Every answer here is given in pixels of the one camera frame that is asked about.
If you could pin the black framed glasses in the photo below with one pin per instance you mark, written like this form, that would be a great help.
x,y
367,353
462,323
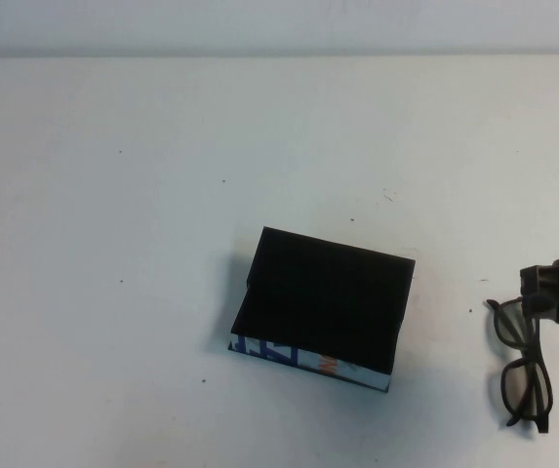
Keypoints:
x,y
542,370

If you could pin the black glasses case printed front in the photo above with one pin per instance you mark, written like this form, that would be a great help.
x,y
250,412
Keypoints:
x,y
328,292

